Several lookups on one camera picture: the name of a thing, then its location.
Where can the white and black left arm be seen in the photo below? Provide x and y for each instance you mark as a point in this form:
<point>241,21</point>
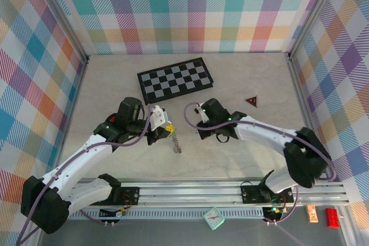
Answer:
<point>78,156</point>

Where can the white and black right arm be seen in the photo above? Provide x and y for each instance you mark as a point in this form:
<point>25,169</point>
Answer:
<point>265,133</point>

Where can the dark red triangle piece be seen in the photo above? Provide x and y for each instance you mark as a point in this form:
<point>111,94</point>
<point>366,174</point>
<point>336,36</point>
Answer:
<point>252,100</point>

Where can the black and grey chessboard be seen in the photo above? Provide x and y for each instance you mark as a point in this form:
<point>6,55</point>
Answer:
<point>176,80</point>

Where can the teal square clock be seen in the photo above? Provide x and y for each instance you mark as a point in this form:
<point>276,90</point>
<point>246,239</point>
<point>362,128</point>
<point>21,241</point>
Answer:
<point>214,217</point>

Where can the red studded toy brick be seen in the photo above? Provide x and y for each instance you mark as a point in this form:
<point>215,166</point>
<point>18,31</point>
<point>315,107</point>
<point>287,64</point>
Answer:
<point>332,218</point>

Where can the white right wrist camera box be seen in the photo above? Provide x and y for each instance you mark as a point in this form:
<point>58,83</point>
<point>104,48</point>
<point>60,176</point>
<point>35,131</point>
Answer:
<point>203,115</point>

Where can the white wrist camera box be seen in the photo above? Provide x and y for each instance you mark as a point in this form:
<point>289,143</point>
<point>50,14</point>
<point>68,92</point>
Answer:
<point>203,115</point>
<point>158,116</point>

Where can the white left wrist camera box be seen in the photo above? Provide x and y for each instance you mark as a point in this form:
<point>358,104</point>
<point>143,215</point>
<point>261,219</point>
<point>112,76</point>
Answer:
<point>158,116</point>

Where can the aluminium frame bar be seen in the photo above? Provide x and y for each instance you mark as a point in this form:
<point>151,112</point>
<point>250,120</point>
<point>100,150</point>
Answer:
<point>78,93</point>
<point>314,12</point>
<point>62,18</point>
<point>302,99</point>

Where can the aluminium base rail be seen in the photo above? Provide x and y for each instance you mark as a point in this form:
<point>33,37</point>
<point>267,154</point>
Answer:
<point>187,194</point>

